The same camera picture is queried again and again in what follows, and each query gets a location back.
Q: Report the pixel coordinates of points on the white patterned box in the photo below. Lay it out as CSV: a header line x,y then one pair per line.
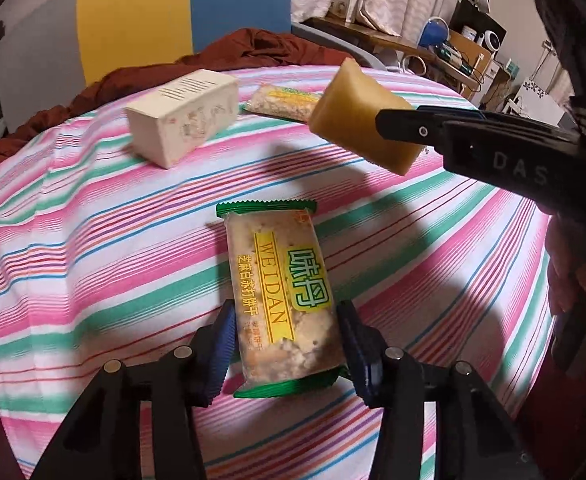
x,y
535,100

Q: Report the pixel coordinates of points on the beige cardboard box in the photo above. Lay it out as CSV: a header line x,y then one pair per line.
x,y
183,120

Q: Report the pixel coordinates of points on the person's right hand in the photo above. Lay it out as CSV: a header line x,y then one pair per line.
x,y
560,270

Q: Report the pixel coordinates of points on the yellow block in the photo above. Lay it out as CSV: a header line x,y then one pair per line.
x,y
353,110

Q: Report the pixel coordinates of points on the pink green striped cloth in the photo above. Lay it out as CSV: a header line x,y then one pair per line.
x,y
123,260

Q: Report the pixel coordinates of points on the green edged cracker packet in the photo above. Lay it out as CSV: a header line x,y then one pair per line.
x,y
283,285
283,102

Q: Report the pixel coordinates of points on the wooden desk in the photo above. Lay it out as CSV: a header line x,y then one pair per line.
x,y
373,35

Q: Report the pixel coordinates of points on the grey yellow blue headboard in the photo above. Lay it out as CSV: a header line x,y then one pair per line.
x,y
133,20

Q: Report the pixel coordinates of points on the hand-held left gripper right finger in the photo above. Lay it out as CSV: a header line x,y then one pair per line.
x,y
355,350

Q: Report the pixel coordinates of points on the white tape roll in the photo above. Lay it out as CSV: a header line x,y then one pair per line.
x,y
415,64

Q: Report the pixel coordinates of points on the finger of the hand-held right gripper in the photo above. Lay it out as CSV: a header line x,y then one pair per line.
x,y
453,112
408,127

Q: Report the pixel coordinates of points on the white round speaker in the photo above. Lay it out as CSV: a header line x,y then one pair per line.
x,y
487,40

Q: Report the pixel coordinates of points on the person's right forearm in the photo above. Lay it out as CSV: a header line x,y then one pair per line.
x,y
573,35

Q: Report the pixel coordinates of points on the blue cup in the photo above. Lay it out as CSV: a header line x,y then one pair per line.
x,y
433,34

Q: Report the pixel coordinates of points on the white carton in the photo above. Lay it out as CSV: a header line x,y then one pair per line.
x,y
345,0

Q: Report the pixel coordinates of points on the black box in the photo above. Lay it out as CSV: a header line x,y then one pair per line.
x,y
465,17

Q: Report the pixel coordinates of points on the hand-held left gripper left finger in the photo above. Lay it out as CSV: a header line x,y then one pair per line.
x,y
223,345

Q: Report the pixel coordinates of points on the dark red cloth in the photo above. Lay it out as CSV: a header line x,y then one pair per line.
x,y
253,47

